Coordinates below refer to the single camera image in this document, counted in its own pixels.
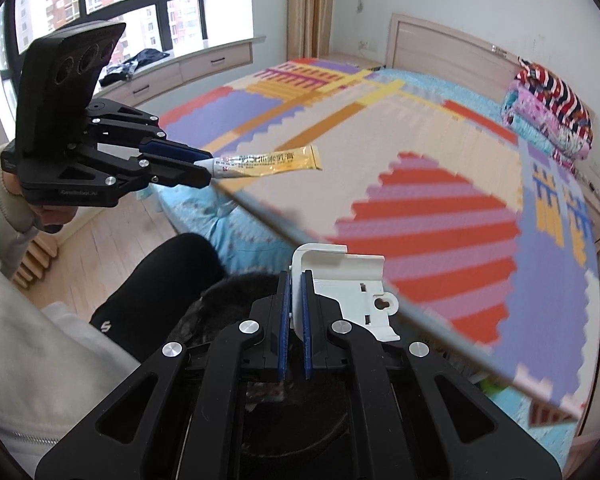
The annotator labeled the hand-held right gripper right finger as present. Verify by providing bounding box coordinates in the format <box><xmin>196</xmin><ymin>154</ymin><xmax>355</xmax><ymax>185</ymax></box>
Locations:
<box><xmin>302</xmin><ymin>269</ymin><xmax>563</xmax><ymax>480</ymax></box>

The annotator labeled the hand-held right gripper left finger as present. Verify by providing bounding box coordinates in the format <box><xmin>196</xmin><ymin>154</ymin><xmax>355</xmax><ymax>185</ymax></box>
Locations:
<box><xmin>35</xmin><ymin>270</ymin><xmax>293</xmax><ymax>480</ymax></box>

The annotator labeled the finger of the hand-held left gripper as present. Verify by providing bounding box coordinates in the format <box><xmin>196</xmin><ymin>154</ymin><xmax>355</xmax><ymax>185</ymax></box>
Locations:
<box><xmin>67</xmin><ymin>152</ymin><xmax>213</xmax><ymax>197</ymax></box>
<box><xmin>85</xmin><ymin>100</ymin><xmax>215</xmax><ymax>163</ymax></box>

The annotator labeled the white plastic tray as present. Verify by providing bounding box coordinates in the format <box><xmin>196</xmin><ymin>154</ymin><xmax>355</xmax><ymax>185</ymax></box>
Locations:
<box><xmin>290</xmin><ymin>243</ymin><xmax>401</xmax><ymax>344</ymax></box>

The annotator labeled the white and yellow tube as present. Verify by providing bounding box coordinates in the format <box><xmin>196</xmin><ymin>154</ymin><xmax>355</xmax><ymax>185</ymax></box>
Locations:
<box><xmin>200</xmin><ymin>144</ymin><xmax>324</xmax><ymax>181</ymax></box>

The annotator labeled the person's left forearm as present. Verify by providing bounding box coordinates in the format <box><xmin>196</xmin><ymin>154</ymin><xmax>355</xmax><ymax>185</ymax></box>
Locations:
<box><xmin>0</xmin><ymin>144</ymin><xmax>39</xmax><ymax>262</ymax></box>

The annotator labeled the person's left hand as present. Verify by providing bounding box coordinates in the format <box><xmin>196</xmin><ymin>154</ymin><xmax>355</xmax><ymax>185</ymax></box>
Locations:
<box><xmin>2</xmin><ymin>169</ymin><xmax>78</xmax><ymax>235</ymax></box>

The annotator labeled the bed with blue sheet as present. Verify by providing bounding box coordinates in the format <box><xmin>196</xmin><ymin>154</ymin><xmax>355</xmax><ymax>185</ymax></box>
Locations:
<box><xmin>157</xmin><ymin>65</ymin><xmax>600</xmax><ymax>472</ymax></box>

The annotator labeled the dark clothes pile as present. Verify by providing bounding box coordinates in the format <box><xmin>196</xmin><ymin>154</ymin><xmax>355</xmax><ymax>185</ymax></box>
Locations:
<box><xmin>100</xmin><ymin>49</ymin><xmax>171</xmax><ymax>86</ymax></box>

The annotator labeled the window seat drawer cabinet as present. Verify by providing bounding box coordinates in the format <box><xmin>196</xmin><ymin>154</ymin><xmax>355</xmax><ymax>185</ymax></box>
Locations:
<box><xmin>92</xmin><ymin>35</ymin><xmax>269</xmax><ymax>113</ymax></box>

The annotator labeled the colourful patterned mat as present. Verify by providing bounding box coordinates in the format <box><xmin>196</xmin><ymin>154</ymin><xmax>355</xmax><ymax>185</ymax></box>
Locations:
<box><xmin>157</xmin><ymin>57</ymin><xmax>600</xmax><ymax>419</ymax></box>

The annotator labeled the wooden slatted stool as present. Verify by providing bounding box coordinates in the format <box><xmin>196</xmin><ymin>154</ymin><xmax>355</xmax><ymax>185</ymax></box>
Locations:
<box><xmin>14</xmin><ymin>237</ymin><xmax>61</xmax><ymax>289</ymax></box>

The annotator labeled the beige curtain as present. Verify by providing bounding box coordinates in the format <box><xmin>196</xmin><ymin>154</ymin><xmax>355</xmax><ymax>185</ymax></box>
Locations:
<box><xmin>286</xmin><ymin>0</ymin><xmax>337</xmax><ymax>64</ymax></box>

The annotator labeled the person's light grey jacket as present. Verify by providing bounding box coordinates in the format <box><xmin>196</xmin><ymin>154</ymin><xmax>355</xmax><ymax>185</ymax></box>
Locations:
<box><xmin>0</xmin><ymin>240</ymin><xmax>147</xmax><ymax>467</ymax></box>

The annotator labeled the light wooden headboard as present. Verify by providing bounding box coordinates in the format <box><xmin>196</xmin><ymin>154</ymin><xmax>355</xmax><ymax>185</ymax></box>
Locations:
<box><xmin>387</xmin><ymin>12</ymin><xmax>537</xmax><ymax>92</ymax></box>

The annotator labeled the pink floral folded quilt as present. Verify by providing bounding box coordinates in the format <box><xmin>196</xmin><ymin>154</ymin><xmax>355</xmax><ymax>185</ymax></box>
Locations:
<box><xmin>500</xmin><ymin>87</ymin><xmax>595</xmax><ymax>164</ymax></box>

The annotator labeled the striped folded blanket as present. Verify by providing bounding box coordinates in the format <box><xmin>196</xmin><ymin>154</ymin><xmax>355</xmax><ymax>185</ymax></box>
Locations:
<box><xmin>514</xmin><ymin>57</ymin><xmax>595</xmax><ymax>144</ymax></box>

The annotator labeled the black charger cable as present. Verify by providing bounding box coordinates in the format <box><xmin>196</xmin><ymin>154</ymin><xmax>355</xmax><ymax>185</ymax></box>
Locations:
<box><xmin>577</xmin><ymin>170</ymin><xmax>600</xmax><ymax>241</ymax></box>

